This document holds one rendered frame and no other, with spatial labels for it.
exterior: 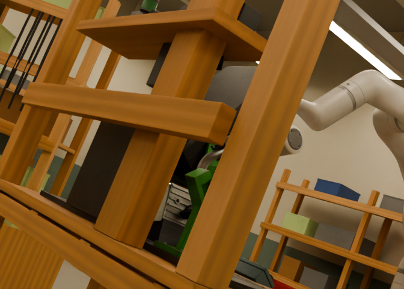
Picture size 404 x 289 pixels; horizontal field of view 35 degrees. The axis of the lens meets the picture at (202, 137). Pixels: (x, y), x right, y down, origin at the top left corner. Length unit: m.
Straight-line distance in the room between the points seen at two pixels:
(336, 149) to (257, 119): 7.85
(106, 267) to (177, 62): 0.59
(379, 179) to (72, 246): 7.05
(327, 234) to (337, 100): 6.30
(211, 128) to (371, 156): 7.48
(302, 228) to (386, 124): 6.36
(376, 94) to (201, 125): 0.70
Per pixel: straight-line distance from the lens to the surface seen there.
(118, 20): 2.19
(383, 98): 2.03
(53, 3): 5.07
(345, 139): 9.25
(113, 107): 1.91
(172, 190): 2.07
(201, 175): 1.76
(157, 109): 1.69
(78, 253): 1.87
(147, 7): 2.23
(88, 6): 2.75
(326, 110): 1.92
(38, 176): 4.67
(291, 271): 8.40
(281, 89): 1.46
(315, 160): 9.43
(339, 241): 8.05
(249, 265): 2.22
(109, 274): 1.69
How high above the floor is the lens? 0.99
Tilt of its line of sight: 8 degrees up
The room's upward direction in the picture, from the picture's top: 22 degrees clockwise
